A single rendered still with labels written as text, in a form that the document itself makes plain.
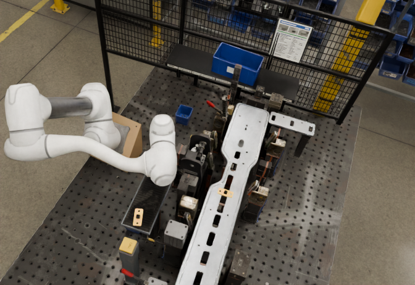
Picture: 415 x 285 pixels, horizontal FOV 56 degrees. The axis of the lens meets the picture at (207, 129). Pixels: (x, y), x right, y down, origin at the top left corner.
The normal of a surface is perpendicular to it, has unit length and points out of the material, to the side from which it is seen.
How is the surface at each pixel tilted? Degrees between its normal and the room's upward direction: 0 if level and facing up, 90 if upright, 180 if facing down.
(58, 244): 0
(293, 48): 90
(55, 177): 0
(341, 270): 0
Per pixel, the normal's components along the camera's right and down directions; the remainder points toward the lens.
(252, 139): 0.11, -0.61
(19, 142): -0.02, 0.23
